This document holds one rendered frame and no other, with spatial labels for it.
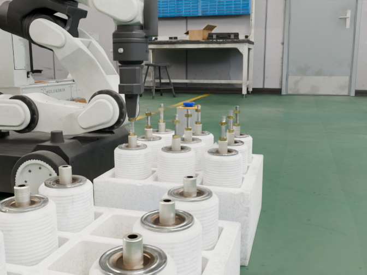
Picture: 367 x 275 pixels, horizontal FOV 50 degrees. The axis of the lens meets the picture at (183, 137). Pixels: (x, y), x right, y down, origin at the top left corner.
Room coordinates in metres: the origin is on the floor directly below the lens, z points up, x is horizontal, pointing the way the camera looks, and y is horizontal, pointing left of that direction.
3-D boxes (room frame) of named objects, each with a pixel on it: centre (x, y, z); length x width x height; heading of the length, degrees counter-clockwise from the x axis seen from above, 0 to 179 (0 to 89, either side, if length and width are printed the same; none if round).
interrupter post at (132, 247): (0.40, 0.06, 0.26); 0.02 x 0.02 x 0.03
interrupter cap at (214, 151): (0.94, -0.10, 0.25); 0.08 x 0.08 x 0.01
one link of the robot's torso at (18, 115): (1.51, 0.62, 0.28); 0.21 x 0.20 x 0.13; 73
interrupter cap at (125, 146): (1.00, 0.13, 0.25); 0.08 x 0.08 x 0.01
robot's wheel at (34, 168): (1.17, 0.44, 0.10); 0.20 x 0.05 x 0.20; 73
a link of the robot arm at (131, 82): (1.00, 0.13, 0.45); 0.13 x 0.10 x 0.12; 1
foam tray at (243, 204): (1.08, -0.01, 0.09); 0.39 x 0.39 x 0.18; 74
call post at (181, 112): (1.38, -0.02, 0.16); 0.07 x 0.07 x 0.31; 74
